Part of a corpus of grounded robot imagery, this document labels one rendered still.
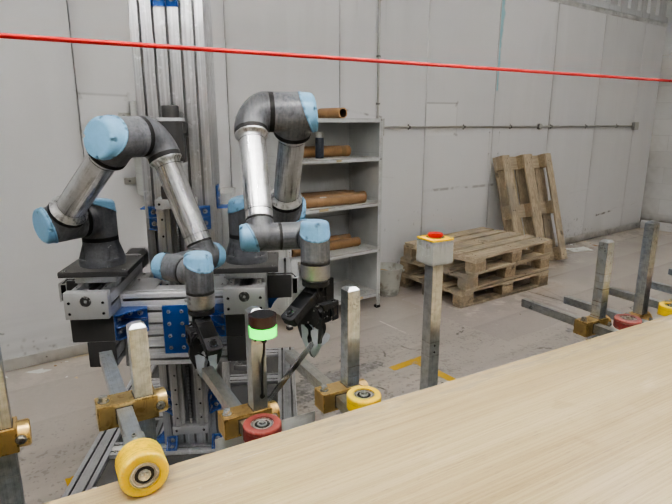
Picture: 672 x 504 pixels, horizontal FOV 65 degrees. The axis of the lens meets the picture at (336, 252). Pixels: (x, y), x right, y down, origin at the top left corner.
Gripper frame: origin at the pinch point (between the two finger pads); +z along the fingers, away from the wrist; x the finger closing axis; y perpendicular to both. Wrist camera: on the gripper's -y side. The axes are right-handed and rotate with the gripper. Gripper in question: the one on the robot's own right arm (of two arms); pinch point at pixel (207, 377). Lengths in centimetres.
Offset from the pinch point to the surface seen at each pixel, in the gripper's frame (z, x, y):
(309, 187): -14, -161, 256
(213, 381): -3.8, 1.0, -9.9
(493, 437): -9, -39, -68
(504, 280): 69, -318, 183
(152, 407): -12.6, 19.7, -31.0
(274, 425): -9.0, -1.8, -43.8
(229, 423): -4.2, 3.8, -31.2
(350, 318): -22.9, -27.9, -30.2
